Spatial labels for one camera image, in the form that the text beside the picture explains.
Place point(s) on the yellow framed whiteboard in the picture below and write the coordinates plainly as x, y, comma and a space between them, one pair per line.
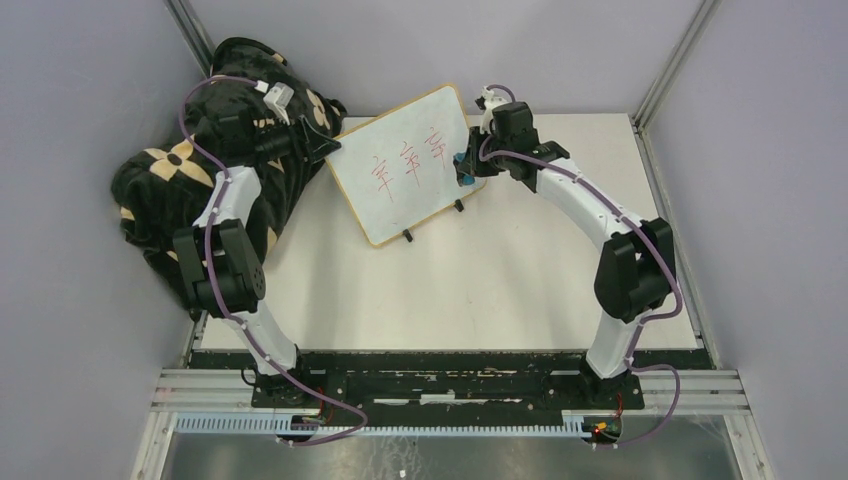
396, 170

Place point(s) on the blue whiteboard eraser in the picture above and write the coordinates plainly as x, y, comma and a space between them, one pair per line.
463, 176

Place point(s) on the wire whiteboard stand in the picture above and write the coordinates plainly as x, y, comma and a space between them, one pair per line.
408, 234

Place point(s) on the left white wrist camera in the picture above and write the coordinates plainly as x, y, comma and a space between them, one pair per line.
277, 99

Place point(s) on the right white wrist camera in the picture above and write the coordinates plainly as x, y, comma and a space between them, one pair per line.
487, 102

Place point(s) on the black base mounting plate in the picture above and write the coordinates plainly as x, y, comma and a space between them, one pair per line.
463, 390

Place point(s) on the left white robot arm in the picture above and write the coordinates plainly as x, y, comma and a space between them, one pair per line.
220, 268

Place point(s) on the white slotted cable duct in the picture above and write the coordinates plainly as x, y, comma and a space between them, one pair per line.
291, 425

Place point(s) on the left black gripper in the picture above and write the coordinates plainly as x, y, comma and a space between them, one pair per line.
304, 138

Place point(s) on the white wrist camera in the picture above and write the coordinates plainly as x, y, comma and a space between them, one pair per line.
277, 99
487, 102

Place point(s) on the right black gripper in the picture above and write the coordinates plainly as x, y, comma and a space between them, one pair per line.
470, 164

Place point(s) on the black floral blanket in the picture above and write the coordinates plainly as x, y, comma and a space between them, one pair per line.
163, 189

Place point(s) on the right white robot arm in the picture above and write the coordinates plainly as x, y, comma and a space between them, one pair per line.
636, 270

